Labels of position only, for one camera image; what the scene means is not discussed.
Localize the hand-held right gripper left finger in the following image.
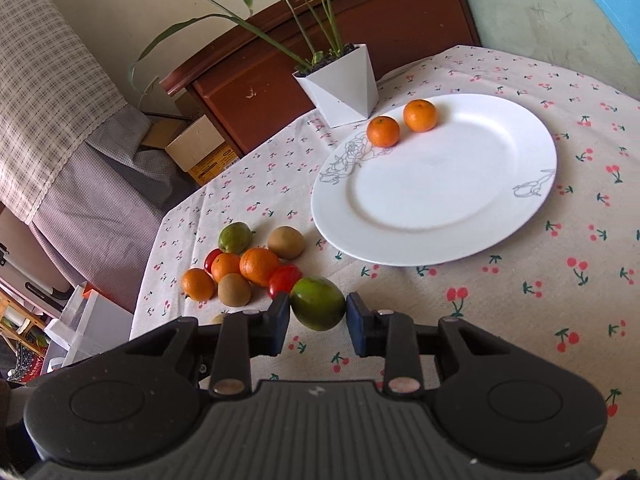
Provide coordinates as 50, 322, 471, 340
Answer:
119, 293, 292, 398

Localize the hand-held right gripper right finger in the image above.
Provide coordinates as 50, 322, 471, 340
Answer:
345, 291, 506, 395

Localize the large tangerine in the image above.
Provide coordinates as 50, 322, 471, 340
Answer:
239, 247, 281, 288

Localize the white plate with line drawing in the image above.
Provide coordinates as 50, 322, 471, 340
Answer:
311, 93, 558, 267

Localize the cherry print tablecloth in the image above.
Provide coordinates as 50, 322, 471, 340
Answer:
128, 45, 640, 443

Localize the open cardboard box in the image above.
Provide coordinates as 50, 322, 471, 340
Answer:
141, 114, 242, 186

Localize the white bag with orange trim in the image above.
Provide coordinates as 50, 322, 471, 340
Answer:
44, 282, 134, 368

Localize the grey checked cloth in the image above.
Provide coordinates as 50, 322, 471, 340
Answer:
27, 102, 201, 313

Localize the white faceted plant pot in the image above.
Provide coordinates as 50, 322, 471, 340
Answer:
292, 43, 379, 129

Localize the dark wooden cabinet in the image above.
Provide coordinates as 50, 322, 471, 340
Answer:
160, 0, 482, 157

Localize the green leafy plant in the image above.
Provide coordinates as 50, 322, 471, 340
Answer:
128, 0, 351, 106

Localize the beige checked cloth cover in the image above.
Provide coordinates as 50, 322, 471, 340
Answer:
0, 0, 130, 223

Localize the teal green sheet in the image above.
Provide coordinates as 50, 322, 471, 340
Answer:
455, 0, 640, 96

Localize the white case with black handle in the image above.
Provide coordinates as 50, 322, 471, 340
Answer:
0, 207, 76, 318

